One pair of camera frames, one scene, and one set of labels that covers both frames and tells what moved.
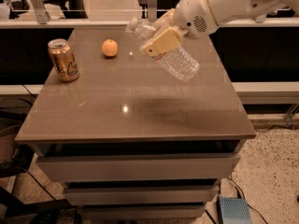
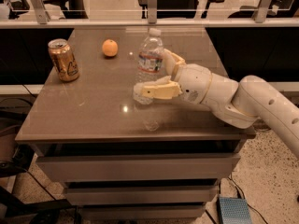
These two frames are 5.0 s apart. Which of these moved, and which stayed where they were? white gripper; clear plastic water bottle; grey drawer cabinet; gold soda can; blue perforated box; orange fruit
Moved: white gripper; clear plastic water bottle
Stayed: gold soda can; blue perforated box; orange fruit; grey drawer cabinet
